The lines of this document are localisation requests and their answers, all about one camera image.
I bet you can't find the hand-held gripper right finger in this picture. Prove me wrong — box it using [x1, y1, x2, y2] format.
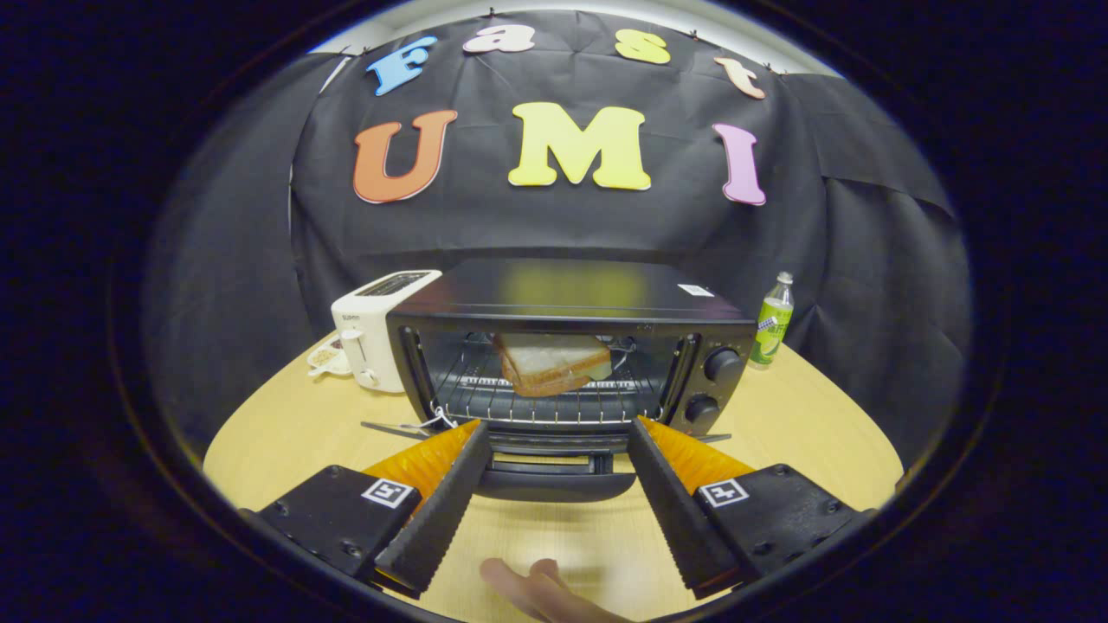
[627, 415, 877, 601]

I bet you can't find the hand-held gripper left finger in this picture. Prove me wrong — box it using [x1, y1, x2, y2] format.
[242, 419, 493, 600]

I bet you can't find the toast sandwich with lettuce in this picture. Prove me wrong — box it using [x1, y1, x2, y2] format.
[493, 333, 615, 398]

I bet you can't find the black toaster oven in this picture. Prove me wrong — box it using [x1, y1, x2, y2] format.
[361, 258, 759, 504]

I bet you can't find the white toaster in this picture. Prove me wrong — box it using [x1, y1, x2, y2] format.
[331, 269, 443, 395]

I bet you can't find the green label drink bottle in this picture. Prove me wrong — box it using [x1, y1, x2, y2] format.
[749, 272, 796, 369]

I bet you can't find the black backdrop cloth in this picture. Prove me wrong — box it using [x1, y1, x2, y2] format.
[143, 9, 975, 470]

